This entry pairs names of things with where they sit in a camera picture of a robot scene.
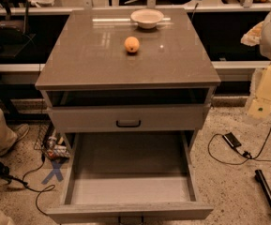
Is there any orange fruit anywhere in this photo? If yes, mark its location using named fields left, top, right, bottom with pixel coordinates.
left=124, top=37, right=140, bottom=53

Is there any grey drawer cabinet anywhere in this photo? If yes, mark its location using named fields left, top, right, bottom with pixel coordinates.
left=36, top=8, right=220, bottom=143

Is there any closed grey drawer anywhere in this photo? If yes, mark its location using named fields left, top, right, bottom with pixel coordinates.
left=47, top=104, right=210, bottom=133

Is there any open grey lower drawer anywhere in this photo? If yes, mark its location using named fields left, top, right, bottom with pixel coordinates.
left=47, top=132, right=213, bottom=225

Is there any white bowl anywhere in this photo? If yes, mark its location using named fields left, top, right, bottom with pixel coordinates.
left=130, top=8, right=164, bottom=29

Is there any black phone on floor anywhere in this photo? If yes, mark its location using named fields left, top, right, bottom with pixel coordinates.
left=222, top=132, right=241, bottom=149

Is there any grey shoe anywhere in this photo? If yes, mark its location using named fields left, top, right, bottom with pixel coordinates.
left=0, top=124, right=30, bottom=157

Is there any black chair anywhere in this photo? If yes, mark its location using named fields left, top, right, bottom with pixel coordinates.
left=0, top=0, right=32, bottom=45

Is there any black tripod foot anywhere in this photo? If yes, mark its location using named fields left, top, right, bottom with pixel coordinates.
left=0, top=162, right=27, bottom=186

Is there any black drawer handle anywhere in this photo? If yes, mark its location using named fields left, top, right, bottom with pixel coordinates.
left=116, top=120, right=142, bottom=128

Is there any wire basket with items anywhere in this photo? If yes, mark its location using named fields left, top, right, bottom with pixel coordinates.
left=34, top=123, right=70, bottom=160

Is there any black floor cable left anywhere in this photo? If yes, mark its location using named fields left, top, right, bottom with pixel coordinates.
left=12, top=153, right=56, bottom=217

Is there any black floor cable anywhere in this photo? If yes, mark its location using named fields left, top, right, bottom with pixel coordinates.
left=207, top=100, right=271, bottom=166
left=12, top=153, right=56, bottom=217

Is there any black floor cable right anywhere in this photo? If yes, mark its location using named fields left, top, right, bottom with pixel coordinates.
left=207, top=100, right=271, bottom=166

